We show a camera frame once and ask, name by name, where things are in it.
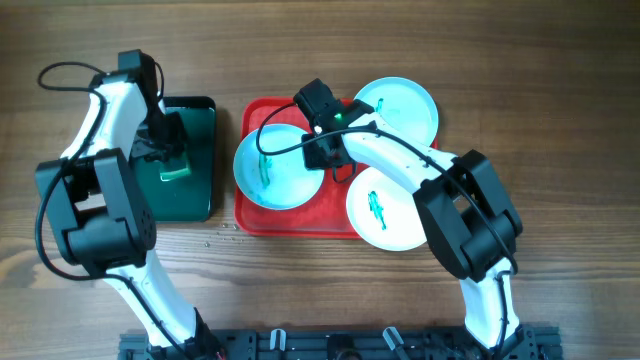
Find green sponge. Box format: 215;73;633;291
159;151;191;182

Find light blue plate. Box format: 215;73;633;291
354;77;439;147
233;130;324;210

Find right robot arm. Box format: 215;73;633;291
293;79;523;357

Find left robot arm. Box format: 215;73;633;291
35;49;225;359

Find red plastic tray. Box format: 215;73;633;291
234;97;367;239

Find dark green tray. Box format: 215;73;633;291
130;96;216;223

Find white plate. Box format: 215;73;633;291
346;167;427;252

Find light blue plate top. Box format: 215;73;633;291
354;77;439;147

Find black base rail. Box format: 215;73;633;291
117;325;564;360

